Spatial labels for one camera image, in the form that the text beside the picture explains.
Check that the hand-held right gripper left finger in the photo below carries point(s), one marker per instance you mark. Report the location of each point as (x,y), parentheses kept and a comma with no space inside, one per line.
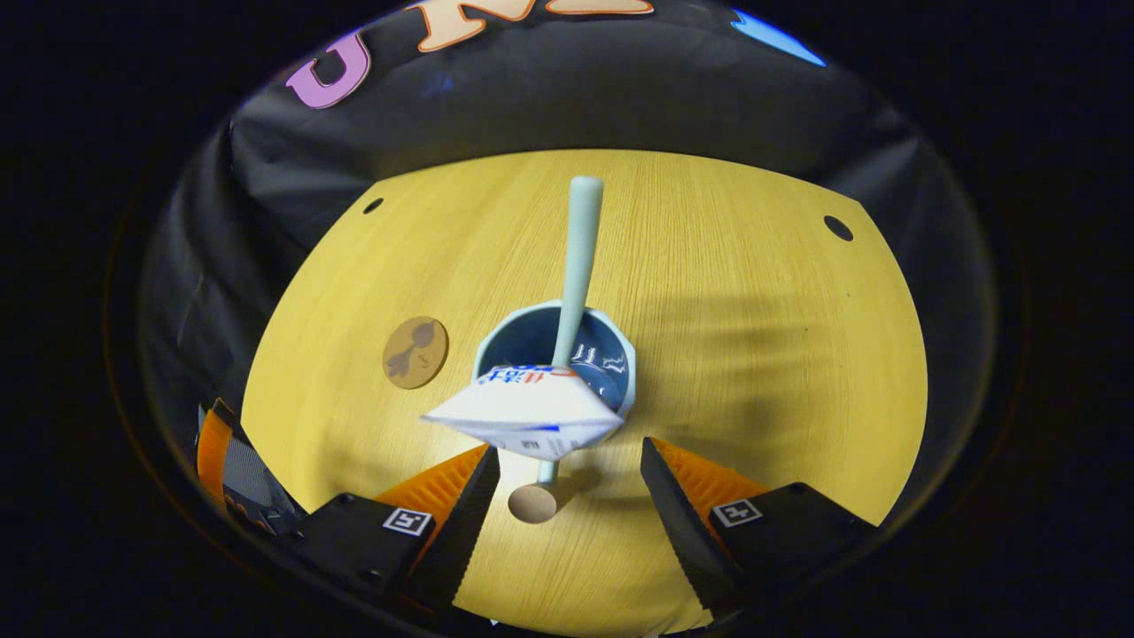
(461,532)

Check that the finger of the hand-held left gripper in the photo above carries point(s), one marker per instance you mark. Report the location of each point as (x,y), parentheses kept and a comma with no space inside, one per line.
(248,474)

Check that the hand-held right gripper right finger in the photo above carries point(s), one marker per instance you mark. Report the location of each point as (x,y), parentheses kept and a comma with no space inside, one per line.
(687,532)

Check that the white toothpaste tube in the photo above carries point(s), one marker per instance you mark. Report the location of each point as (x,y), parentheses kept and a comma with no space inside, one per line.
(532,412)

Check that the round wooden coaster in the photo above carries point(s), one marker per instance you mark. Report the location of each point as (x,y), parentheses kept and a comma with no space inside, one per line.
(415,353)

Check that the pale green toothbrush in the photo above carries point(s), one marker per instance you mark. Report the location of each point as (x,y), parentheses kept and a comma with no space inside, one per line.
(580,257)

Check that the yellow wooden desktop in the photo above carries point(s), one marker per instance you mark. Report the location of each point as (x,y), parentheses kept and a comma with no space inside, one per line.
(753,372)

